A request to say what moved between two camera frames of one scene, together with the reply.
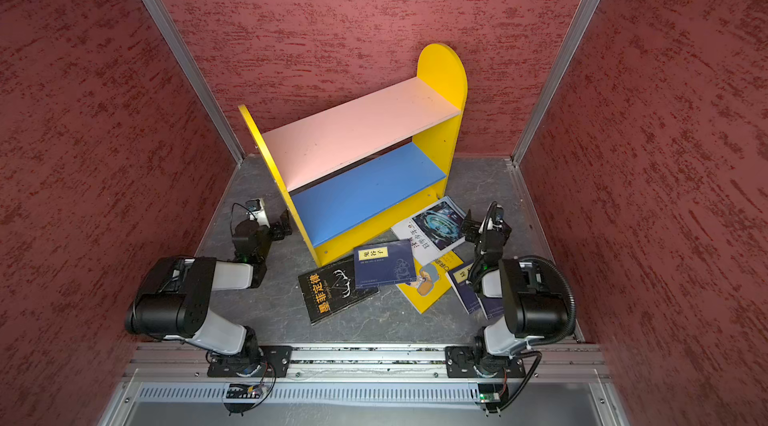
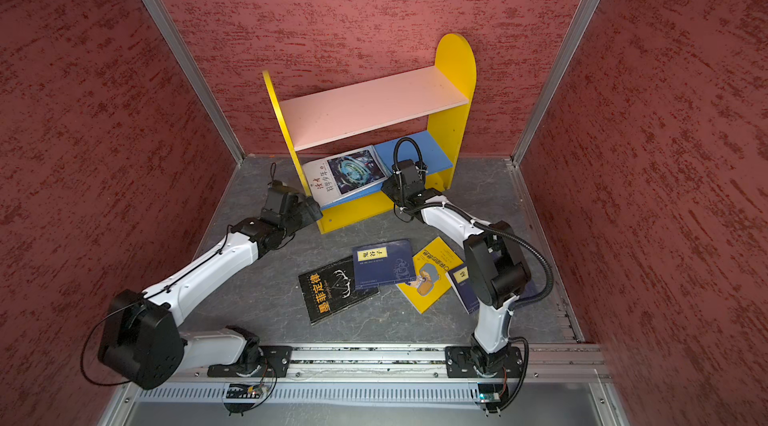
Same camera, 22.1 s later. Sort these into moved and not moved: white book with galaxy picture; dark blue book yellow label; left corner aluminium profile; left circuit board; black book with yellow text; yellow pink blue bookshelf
Moved: white book with galaxy picture; yellow pink blue bookshelf
Not moved: black book with yellow text; dark blue book yellow label; left circuit board; left corner aluminium profile
